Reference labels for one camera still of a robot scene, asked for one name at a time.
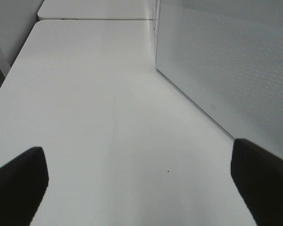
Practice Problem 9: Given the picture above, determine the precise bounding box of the white microwave door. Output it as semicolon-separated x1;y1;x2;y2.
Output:
154;0;283;151

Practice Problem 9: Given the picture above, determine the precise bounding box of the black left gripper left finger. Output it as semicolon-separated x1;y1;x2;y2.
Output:
0;147;49;226

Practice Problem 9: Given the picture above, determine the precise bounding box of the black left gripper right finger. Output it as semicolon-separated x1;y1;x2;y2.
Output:
231;138;283;226

